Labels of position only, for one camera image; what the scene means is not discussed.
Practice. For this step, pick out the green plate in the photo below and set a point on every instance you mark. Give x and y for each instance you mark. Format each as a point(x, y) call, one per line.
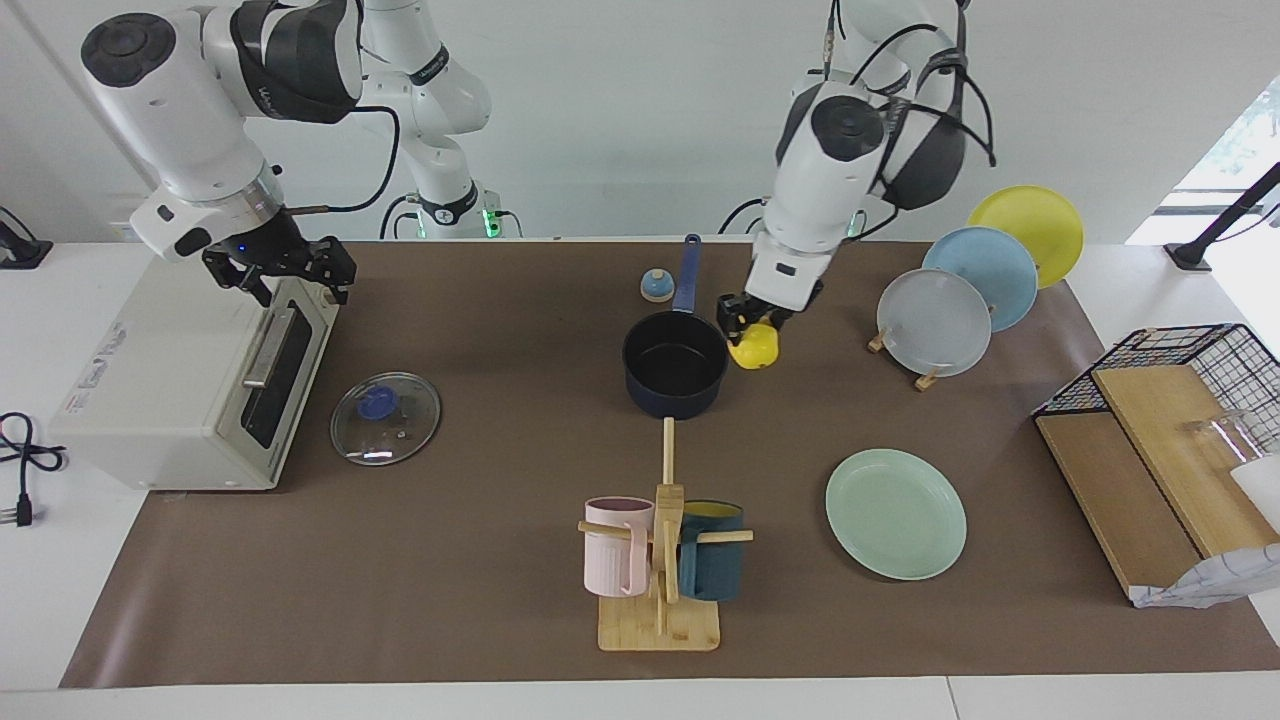
point(895, 515)

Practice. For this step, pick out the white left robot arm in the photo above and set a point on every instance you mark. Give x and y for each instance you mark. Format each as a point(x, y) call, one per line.
point(830, 200)

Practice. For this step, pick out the dark blue saucepan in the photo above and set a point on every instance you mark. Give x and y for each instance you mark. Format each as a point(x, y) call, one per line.
point(675, 395)

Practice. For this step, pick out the white crumpled paper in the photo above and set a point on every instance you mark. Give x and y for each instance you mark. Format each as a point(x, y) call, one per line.
point(1210, 585)

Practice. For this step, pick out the pink mug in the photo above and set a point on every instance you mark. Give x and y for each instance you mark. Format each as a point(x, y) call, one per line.
point(610, 560)

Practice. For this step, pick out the light blue plate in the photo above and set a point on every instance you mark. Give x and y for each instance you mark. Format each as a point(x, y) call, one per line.
point(990, 265)

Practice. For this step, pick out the brown table mat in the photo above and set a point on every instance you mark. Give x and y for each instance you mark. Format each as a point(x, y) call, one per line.
point(400, 560)

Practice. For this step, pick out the black camera stand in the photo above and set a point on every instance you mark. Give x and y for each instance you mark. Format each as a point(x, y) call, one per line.
point(1190, 255)

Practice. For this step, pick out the grey plate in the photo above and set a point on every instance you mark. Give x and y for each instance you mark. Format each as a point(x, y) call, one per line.
point(930, 325)

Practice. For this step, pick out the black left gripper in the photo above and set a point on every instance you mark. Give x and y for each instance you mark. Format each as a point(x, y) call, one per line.
point(755, 306)

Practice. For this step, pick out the yellow plate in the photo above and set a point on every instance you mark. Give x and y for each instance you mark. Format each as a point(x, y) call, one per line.
point(1030, 220)

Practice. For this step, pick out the yellow potato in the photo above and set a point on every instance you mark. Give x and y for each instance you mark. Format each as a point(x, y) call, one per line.
point(755, 350)

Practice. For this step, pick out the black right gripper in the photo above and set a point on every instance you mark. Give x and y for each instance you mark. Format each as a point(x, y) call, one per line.
point(280, 255)

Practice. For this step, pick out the wooden plate rack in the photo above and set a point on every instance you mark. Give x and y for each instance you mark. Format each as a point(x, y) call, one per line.
point(927, 380)

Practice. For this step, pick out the dark blue mug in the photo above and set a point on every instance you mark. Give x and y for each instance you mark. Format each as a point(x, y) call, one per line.
point(712, 570)

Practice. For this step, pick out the clear glass cup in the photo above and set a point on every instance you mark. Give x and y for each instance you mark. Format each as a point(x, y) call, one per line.
point(1225, 430)

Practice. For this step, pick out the glass lid blue knob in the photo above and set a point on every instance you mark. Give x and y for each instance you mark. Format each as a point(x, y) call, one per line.
point(400, 440)

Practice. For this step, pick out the beige toaster oven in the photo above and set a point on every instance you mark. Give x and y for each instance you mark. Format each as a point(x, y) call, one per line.
point(150, 380)

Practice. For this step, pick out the black clamp device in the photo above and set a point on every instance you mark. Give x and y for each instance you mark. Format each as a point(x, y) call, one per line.
point(20, 255)

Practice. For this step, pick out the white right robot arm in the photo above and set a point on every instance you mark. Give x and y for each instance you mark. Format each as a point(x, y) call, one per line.
point(180, 120)

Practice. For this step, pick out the white cup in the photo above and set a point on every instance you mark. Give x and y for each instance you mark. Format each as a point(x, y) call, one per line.
point(1262, 495)

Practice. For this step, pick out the wooden mug tree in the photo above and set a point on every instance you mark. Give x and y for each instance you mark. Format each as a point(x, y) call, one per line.
point(660, 625)

